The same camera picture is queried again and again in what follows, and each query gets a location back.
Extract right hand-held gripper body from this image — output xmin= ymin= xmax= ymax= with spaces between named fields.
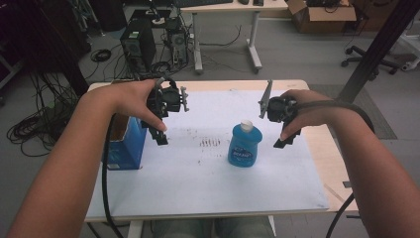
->
xmin=258 ymin=78 xmax=299 ymax=124

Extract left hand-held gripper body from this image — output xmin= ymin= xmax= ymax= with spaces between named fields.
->
xmin=147 ymin=77 xmax=191 ymax=121

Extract blue cardboard box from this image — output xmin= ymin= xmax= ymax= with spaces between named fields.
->
xmin=102 ymin=114 xmax=149 ymax=172

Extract blue dish soap bottle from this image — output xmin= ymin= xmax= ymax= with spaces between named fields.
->
xmin=227 ymin=119 xmax=264 ymax=169

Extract person's right hand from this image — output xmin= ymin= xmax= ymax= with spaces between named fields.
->
xmin=279 ymin=88 xmax=342 ymax=142

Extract person's left hand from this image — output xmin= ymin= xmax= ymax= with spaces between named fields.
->
xmin=83 ymin=78 xmax=168 ymax=133

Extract small open computer case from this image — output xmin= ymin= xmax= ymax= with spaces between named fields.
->
xmin=164 ymin=18 xmax=190 ymax=66

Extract black computer tower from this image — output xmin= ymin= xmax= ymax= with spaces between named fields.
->
xmin=119 ymin=17 xmax=158 ymax=76

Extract white table mat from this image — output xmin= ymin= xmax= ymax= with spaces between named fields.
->
xmin=86 ymin=89 xmax=331 ymax=220

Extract grey floor mat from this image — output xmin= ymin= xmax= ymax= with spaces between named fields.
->
xmin=308 ymin=83 xmax=398 ymax=141

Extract white table leg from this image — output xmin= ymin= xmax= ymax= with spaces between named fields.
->
xmin=267 ymin=215 xmax=277 ymax=238
xmin=127 ymin=220 xmax=145 ymax=238

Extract black office chair base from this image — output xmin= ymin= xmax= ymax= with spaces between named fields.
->
xmin=341 ymin=45 xmax=400 ymax=75

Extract open brown cardboard box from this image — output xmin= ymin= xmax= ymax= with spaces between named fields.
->
xmin=286 ymin=0 xmax=359 ymax=35

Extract black keyboard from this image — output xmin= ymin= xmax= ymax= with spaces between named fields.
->
xmin=172 ymin=0 xmax=234 ymax=9

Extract person's legs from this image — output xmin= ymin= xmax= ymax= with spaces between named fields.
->
xmin=152 ymin=216 xmax=276 ymax=238

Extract white-legged wooden desk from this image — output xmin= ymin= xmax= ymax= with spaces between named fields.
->
xmin=179 ymin=0 xmax=290 ymax=75

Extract coiled black cable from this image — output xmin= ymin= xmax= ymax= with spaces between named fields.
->
xmin=150 ymin=60 xmax=172 ymax=77
xmin=89 ymin=49 xmax=113 ymax=63

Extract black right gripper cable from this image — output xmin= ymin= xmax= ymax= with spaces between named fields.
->
xmin=295 ymin=99 xmax=375 ymax=238

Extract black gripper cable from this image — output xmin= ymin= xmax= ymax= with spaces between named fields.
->
xmin=295 ymin=99 xmax=375 ymax=238
xmin=101 ymin=113 xmax=125 ymax=238

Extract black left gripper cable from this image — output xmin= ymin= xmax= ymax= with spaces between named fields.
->
xmin=101 ymin=113 xmax=125 ymax=238

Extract tangle of black floor cables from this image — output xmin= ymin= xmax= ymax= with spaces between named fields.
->
xmin=6 ymin=72 xmax=80 ymax=159

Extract black metal stand post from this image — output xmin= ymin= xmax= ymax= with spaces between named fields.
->
xmin=336 ymin=0 xmax=420 ymax=104

